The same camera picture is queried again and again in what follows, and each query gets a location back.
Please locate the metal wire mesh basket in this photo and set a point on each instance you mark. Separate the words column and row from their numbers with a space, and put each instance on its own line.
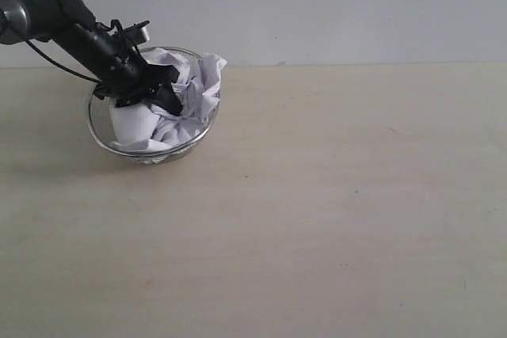
column 100, row 126

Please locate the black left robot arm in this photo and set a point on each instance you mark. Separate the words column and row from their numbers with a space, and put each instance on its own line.
column 49, row 20

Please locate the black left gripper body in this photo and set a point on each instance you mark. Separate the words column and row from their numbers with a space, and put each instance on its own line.
column 117, row 64

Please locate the white t-shirt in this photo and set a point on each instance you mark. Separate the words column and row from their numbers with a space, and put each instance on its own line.
column 147, row 128

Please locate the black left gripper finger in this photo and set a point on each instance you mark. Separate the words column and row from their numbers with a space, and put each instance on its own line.
column 164, row 97
column 161, row 74

